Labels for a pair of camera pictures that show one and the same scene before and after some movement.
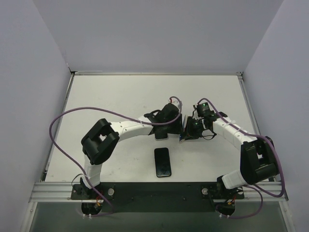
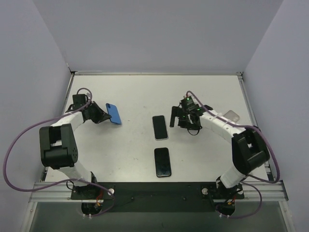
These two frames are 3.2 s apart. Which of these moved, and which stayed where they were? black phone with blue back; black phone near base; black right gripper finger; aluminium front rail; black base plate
Moved: black phone with blue back; black right gripper finger
Stayed: aluminium front rail; black base plate; black phone near base
